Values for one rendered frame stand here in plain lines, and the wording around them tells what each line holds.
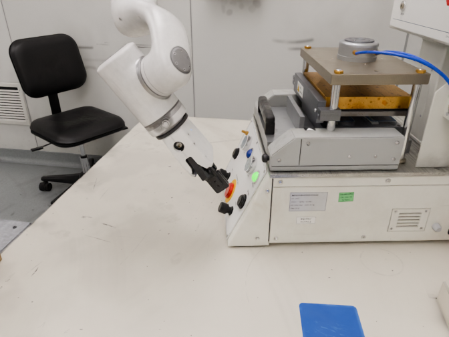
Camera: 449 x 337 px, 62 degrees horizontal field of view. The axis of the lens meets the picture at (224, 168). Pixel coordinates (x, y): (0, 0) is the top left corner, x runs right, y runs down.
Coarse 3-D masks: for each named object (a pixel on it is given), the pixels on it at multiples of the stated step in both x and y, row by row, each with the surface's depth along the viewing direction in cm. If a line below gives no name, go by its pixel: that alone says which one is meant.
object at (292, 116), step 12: (288, 96) 89; (276, 108) 94; (288, 108) 89; (300, 108) 94; (276, 120) 86; (288, 120) 86; (300, 120) 77; (264, 132) 80; (276, 132) 80; (264, 144) 80; (408, 144) 77
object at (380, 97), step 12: (312, 72) 90; (312, 84) 82; (324, 84) 80; (324, 96) 74; (348, 96) 73; (360, 96) 73; (372, 96) 73; (384, 96) 73; (396, 96) 73; (408, 96) 73; (348, 108) 74; (360, 108) 74; (372, 108) 74; (384, 108) 74; (396, 108) 74
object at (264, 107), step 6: (264, 96) 89; (258, 102) 90; (264, 102) 85; (258, 108) 91; (264, 108) 82; (270, 108) 82; (264, 114) 80; (270, 114) 78; (264, 120) 80; (270, 120) 77; (270, 126) 78; (270, 132) 78
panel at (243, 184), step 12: (252, 120) 100; (252, 132) 95; (240, 144) 102; (252, 144) 91; (240, 156) 98; (228, 168) 105; (240, 168) 93; (264, 168) 76; (228, 180) 100; (240, 180) 89; (252, 180) 81; (240, 192) 86; (252, 192) 78; (228, 216) 87; (240, 216) 79; (228, 228) 84
